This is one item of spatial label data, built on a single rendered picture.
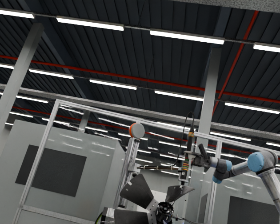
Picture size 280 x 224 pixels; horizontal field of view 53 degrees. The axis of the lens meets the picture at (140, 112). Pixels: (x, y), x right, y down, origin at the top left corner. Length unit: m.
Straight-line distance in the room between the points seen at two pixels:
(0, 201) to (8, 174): 0.36
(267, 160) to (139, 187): 0.89
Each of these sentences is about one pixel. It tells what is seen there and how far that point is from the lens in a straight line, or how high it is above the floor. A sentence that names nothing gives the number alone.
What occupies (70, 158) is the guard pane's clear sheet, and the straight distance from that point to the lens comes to 2.84.
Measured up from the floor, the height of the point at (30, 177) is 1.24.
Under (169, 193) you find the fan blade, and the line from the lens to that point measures 2.26.
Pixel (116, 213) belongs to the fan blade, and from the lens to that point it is 1.91.
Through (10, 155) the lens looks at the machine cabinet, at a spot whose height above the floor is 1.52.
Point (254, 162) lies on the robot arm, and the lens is 1.92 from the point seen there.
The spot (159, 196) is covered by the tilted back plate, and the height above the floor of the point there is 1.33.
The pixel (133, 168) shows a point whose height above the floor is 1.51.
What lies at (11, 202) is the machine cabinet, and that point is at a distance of 4.32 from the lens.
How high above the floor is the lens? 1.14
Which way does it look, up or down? 20 degrees up
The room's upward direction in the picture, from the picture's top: 14 degrees clockwise
